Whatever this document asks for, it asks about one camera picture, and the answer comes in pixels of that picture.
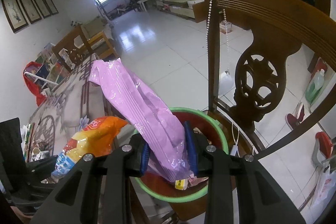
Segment pink plastic bag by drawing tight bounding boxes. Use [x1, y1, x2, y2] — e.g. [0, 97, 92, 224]
[89, 59, 192, 182]

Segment beige paper cup wad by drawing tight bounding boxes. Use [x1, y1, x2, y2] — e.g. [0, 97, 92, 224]
[31, 141, 50, 161]

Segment orange yellow snack bag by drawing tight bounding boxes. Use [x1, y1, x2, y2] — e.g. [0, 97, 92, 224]
[51, 116, 127, 180]

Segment red bin with green rim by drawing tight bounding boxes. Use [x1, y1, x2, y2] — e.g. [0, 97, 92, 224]
[132, 107, 229, 204]

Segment red cloth on rack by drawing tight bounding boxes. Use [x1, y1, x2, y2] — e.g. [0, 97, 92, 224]
[23, 61, 46, 106]

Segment red slipper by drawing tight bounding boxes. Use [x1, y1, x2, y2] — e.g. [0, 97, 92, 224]
[285, 102, 305, 130]
[311, 131, 334, 168]

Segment white bookshelf rack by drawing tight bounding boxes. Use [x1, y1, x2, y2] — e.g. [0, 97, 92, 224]
[25, 43, 70, 91]

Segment cardboard tissue box on floor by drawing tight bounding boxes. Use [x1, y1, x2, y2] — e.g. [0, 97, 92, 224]
[219, 20, 232, 34]

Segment wooden bench chair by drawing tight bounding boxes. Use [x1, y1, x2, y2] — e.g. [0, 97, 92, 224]
[52, 25, 120, 73]

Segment low white tv cabinet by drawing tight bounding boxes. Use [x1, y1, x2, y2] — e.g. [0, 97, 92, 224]
[155, 0, 207, 23]

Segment green detergent bottle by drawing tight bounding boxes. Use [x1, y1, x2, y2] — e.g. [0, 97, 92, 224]
[305, 69, 325, 104]

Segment white small stool table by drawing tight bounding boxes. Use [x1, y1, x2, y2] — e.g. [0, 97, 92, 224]
[137, 0, 156, 12]

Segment white plastic bag on floor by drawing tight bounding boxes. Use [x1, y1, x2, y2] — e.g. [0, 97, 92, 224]
[310, 165, 335, 221]

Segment carved dark wooden chair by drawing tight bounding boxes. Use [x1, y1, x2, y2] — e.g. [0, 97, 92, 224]
[207, 0, 335, 159]

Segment white bead cord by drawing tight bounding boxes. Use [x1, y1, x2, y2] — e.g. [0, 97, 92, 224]
[205, 0, 219, 75]

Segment framed pictures on wall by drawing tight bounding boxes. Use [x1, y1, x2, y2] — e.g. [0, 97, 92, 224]
[1, 0, 59, 34]

